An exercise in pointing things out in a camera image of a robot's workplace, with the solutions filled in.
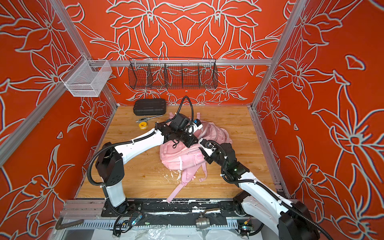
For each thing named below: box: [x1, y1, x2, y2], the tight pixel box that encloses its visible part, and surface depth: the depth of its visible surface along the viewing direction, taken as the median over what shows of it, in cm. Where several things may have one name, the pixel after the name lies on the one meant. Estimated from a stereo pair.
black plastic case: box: [133, 99, 167, 116], surface depth 116 cm
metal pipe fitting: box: [195, 217, 210, 230], surface depth 67 cm
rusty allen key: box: [55, 217, 84, 230], surface depth 71 cm
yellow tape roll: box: [138, 121, 148, 130], surface depth 108 cm
